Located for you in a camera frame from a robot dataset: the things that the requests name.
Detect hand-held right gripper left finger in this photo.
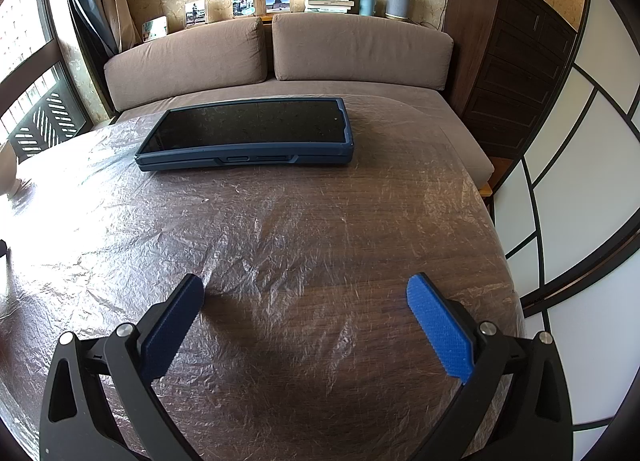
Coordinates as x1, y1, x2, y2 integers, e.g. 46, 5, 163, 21
39, 273, 205, 461

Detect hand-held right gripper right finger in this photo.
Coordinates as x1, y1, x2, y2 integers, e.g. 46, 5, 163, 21
406, 272, 573, 461

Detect white panel sliding door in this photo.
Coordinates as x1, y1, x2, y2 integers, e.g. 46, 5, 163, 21
492, 0, 640, 461

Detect brown sofa seat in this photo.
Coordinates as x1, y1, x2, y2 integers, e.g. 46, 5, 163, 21
117, 78, 496, 184

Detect blue cased phone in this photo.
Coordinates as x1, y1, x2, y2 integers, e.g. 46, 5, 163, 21
135, 97, 356, 172

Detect white embossed teacup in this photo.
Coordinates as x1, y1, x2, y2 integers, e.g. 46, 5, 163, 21
0, 143, 21, 199

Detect brown sofa back cushion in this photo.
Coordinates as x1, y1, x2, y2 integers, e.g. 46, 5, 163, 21
271, 12, 455, 92
104, 17, 268, 114

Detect dark framed window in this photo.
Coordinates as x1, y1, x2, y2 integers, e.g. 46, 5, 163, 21
0, 0, 93, 162

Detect dark wooden dresser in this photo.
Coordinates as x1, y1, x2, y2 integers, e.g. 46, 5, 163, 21
442, 0, 578, 159

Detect dark curtain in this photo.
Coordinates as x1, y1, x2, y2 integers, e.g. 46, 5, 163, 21
62, 0, 141, 112

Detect rounded photo frame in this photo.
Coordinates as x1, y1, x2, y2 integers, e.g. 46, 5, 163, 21
142, 17, 167, 43

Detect standing figure photo frame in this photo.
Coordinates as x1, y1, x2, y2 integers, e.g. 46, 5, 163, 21
185, 0, 208, 28

